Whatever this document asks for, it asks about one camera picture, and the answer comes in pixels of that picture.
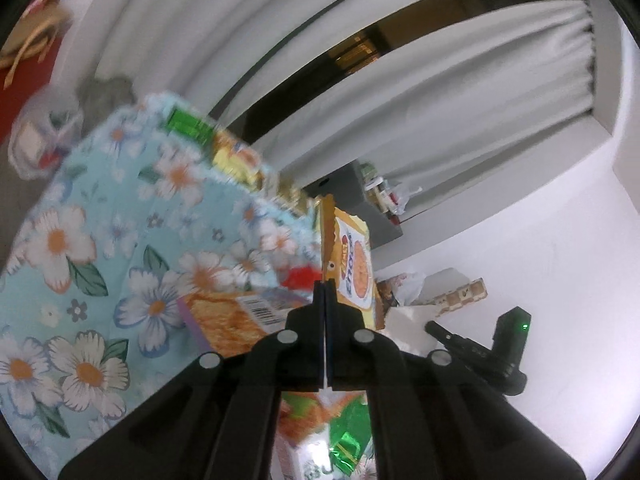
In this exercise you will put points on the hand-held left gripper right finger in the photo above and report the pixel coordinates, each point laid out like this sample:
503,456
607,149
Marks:
350,350

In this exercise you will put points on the blue floral tablecloth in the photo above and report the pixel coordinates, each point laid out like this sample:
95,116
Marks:
100,260

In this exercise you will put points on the small white bottle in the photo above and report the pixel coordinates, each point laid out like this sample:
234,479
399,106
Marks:
375,186

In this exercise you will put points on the green foil wrapper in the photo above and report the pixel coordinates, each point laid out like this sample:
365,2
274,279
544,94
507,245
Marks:
350,440
190,125

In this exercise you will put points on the dark window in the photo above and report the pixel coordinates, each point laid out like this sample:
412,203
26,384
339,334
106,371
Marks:
350,52

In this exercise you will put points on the white plastic bag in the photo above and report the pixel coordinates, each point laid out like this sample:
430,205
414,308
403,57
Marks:
410,287

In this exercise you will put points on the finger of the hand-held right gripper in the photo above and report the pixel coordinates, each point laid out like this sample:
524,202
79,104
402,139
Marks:
450,337

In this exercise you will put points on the yellow snack packet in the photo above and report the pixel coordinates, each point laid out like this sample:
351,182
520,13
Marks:
240,160

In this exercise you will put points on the white curtain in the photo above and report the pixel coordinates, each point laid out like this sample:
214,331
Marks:
450,95
225,25

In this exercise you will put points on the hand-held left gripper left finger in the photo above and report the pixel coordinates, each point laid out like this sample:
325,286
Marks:
305,350

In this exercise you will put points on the grey cabinet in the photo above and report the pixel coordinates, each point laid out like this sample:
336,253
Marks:
340,180

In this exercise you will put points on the tall patterned cardboard box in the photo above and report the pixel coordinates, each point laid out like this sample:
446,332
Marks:
462,297

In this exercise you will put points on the red paper bag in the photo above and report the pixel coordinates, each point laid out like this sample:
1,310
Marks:
25,70

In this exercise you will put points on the orange snack bag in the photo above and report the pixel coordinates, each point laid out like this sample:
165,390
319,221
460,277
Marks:
225,320

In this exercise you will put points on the red wrapper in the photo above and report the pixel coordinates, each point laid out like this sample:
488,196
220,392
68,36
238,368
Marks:
300,277

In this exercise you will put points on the clear plastic bag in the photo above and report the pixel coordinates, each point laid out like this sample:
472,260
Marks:
407,200

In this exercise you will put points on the clear plastic container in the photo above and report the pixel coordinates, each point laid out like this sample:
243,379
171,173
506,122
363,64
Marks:
45,130

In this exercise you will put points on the gold foil wrapper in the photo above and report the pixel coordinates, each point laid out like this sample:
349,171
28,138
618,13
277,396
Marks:
295,197

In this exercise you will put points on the yellow biscuit packet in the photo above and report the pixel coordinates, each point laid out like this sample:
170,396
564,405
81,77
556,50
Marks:
355,260

